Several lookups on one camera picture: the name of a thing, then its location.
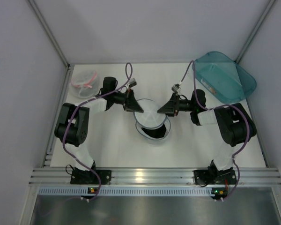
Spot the blue-trimmed white mesh laundry bag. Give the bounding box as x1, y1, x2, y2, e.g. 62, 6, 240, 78
133, 98, 171, 146

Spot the black bra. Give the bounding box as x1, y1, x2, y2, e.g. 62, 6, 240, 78
141, 124, 167, 139

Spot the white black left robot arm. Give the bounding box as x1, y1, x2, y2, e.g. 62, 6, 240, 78
54, 77, 144, 172

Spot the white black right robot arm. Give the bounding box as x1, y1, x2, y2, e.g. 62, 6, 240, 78
157, 89, 257, 185

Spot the teal plastic tray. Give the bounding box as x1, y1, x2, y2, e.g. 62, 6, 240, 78
192, 51, 257, 104

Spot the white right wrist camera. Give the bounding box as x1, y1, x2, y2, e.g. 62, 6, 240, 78
171, 81, 182, 95

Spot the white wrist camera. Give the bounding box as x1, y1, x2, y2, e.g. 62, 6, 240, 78
127, 78, 137, 89
171, 81, 182, 95

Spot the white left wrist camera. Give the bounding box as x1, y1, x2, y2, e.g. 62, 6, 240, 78
127, 78, 137, 89

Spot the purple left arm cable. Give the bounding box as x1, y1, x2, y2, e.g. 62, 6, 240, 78
62, 62, 134, 201

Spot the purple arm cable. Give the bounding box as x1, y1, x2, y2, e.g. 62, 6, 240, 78
177, 60, 251, 201
62, 62, 134, 201

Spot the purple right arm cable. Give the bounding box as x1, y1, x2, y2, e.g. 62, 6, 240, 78
177, 60, 251, 201

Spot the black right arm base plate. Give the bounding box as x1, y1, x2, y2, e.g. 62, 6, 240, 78
193, 169, 237, 187

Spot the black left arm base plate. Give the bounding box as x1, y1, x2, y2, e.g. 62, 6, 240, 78
70, 168, 111, 185

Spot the left aluminium corner post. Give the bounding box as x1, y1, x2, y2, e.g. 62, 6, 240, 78
27, 0, 70, 68

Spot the aluminium corner post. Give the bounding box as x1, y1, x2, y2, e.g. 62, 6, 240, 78
235, 0, 278, 64
27, 0, 70, 68

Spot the white slotted cable duct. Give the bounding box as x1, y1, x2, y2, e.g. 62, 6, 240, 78
38, 187, 225, 196

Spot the aluminium front rail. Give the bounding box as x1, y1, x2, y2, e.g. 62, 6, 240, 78
29, 167, 281, 187

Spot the right aluminium corner post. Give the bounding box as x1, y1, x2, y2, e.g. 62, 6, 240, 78
235, 0, 278, 64

